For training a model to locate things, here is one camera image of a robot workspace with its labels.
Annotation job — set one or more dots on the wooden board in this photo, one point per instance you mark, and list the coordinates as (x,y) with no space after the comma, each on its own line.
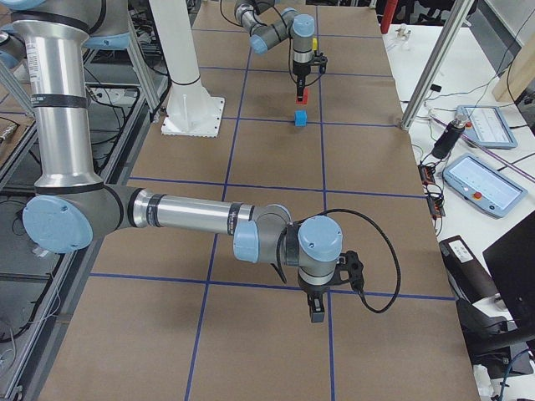
(518,76)

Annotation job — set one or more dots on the red cylinder object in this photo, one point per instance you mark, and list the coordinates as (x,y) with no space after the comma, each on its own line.
(388,14)

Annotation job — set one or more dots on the black cylinder device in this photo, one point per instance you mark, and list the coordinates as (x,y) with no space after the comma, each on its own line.
(449,137)

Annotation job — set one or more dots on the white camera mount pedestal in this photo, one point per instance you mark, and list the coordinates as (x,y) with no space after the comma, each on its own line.
(190,109)

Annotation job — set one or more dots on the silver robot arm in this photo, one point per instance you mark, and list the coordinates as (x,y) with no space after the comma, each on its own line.
(298,28)
(73,205)

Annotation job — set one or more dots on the teach pendant tablet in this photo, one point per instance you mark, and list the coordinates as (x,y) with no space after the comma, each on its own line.
(484,187)
(487,127)

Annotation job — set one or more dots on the orange circuit board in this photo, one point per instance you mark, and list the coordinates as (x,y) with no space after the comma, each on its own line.
(426,173)

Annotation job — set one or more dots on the aluminium frame post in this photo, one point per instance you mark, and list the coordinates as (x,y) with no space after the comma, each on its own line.
(443,44)

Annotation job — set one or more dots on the small white metal fitting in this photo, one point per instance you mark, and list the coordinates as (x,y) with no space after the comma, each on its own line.
(403,33)

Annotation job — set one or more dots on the black monitor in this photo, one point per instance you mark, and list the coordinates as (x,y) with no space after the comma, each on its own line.
(510,261)

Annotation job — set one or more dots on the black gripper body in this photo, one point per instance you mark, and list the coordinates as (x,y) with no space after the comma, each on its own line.
(300,68)
(314,291)

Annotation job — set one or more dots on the black box device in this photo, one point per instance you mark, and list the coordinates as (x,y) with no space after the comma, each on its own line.
(468,274)

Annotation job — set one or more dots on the red cube block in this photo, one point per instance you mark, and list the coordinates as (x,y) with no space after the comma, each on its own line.
(302,101)

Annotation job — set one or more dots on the blue cube block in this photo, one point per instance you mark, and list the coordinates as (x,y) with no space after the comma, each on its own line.
(300,118)

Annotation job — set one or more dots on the far teach pendant tablet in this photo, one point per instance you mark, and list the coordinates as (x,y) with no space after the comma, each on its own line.
(487,127)

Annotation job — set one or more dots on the near teach pendant tablet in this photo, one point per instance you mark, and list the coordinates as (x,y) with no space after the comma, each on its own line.
(484,187)

